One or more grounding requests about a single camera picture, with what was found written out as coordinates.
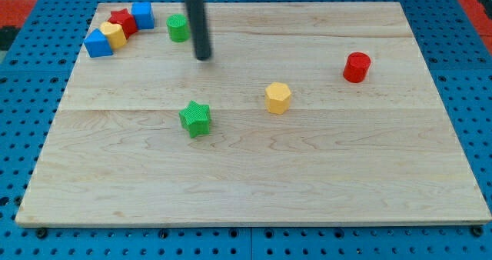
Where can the red star block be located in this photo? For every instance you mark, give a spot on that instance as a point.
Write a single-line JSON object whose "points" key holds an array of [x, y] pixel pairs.
{"points": [[126, 20]]}

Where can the red cylinder block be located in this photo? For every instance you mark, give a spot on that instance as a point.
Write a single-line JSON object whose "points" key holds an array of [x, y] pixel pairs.
{"points": [[356, 67]]}

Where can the yellow hexagon block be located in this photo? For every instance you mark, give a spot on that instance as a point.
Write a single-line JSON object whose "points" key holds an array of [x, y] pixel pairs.
{"points": [[277, 98]]}

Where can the yellow heart block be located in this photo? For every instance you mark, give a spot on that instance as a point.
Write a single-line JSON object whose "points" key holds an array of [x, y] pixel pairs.
{"points": [[114, 34]]}

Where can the blue cube block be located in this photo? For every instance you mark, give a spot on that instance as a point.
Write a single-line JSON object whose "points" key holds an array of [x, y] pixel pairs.
{"points": [[143, 15]]}

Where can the wooden board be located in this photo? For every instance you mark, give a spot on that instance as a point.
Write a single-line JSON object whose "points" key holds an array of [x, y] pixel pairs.
{"points": [[380, 152]]}

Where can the green star block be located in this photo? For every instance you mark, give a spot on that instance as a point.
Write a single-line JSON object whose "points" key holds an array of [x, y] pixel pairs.
{"points": [[196, 119]]}

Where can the blue triangle block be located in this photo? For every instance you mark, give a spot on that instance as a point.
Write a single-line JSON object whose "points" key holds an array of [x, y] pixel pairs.
{"points": [[97, 45]]}

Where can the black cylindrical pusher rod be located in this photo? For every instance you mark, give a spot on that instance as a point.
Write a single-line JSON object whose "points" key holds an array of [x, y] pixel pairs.
{"points": [[198, 24]]}

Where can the green circle block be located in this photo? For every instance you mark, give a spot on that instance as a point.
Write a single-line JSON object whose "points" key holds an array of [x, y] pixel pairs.
{"points": [[177, 25]]}

